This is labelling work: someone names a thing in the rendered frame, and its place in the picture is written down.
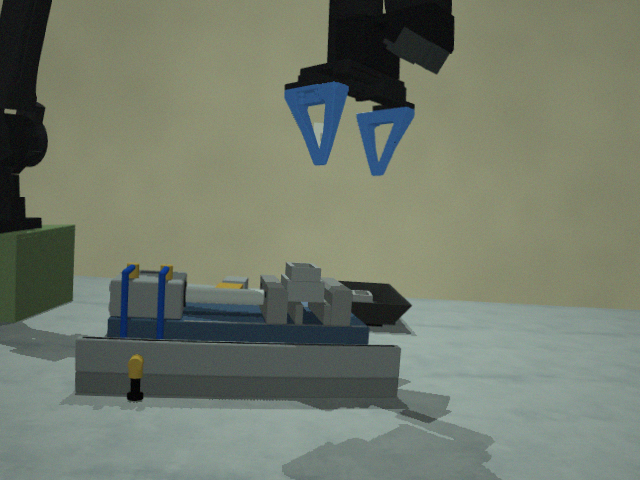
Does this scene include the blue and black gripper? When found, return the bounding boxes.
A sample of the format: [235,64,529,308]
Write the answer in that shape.
[284,15,415,176]

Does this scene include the brass-yellow rectangular block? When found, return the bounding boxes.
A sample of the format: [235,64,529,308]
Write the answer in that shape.
[214,283,243,289]

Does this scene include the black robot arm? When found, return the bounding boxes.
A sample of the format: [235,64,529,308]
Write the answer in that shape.
[0,0,454,233]

